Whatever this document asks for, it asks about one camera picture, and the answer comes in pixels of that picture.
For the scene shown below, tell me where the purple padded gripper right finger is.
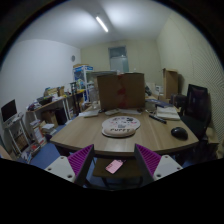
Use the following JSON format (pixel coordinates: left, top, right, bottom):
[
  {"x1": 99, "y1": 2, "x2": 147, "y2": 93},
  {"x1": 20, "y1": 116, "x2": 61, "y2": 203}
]
[{"x1": 134, "y1": 144, "x2": 182, "y2": 185}]

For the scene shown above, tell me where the white shelf rack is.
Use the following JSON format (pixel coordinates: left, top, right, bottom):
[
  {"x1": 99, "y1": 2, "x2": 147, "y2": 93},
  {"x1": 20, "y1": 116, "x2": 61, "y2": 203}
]
[{"x1": 3, "y1": 113, "x2": 31, "y2": 155}]

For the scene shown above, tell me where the fluorescent ceiling light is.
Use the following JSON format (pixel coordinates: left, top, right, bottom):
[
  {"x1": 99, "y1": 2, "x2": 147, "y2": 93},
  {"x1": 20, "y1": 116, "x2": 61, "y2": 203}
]
[{"x1": 96, "y1": 16, "x2": 109, "y2": 33}]

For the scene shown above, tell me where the blue white display cabinet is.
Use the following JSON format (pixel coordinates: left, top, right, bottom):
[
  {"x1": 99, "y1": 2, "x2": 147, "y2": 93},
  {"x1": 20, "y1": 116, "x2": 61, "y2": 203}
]
[{"x1": 73, "y1": 65, "x2": 93, "y2": 101}]

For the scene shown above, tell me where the white remote control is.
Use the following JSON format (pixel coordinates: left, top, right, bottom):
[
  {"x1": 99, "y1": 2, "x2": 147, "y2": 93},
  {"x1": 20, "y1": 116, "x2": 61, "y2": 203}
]
[{"x1": 105, "y1": 109, "x2": 120, "y2": 116}]

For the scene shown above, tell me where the tall cardboard box at wall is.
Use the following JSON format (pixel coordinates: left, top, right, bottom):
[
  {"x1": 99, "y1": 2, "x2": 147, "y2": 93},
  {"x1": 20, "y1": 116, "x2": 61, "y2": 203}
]
[{"x1": 163, "y1": 68, "x2": 178, "y2": 99}]

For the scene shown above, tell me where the black computer mouse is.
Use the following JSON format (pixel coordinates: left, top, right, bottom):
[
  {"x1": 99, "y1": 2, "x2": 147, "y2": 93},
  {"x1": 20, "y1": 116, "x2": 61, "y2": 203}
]
[{"x1": 171, "y1": 127, "x2": 188, "y2": 140}]

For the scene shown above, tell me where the large brown cardboard box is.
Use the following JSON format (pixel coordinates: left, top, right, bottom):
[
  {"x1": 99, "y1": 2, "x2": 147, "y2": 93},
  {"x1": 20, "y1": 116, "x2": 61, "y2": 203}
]
[{"x1": 97, "y1": 73, "x2": 145, "y2": 110}]

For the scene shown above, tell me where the grey door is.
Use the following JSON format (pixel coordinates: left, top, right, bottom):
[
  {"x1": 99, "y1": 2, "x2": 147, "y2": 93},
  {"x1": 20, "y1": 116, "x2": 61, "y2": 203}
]
[{"x1": 108, "y1": 46, "x2": 129, "y2": 72}]

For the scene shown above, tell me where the round wall clock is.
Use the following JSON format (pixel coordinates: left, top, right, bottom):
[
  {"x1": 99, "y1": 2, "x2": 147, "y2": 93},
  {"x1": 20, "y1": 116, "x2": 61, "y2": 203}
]
[{"x1": 70, "y1": 55, "x2": 76, "y2": 62}]

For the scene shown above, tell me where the computer monitor on shelf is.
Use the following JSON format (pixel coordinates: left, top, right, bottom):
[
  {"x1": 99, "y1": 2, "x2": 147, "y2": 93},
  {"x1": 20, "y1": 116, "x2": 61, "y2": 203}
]
[{"x1": 1, "y1": 100, "x2": 17, "y2": 122}]

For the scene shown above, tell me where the cluttered side desk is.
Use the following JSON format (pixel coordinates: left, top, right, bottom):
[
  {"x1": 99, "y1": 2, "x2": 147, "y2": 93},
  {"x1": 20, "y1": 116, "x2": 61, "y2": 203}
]
[{"x1": 27, "y1": 89, "x2": 85, "y2": 120}]

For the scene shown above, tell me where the black pen on table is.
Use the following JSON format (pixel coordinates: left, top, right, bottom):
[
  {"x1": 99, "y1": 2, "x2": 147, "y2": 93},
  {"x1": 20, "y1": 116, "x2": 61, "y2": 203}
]
[{"x1": 149, "y1": 114, "x2": 167, "y2": 124}]

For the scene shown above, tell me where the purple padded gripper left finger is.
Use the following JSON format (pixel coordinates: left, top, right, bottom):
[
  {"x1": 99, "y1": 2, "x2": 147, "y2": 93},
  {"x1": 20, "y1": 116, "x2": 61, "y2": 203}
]
[{"x1": 46, "y1": 145, "x2": 94, "y2": 186}]

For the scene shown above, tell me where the stack of white papers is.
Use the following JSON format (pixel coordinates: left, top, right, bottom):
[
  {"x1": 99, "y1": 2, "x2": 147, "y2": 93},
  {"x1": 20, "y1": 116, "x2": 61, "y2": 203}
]
[{"x1": 156, "y1": 107, "x2": 180, "y2": 120}]

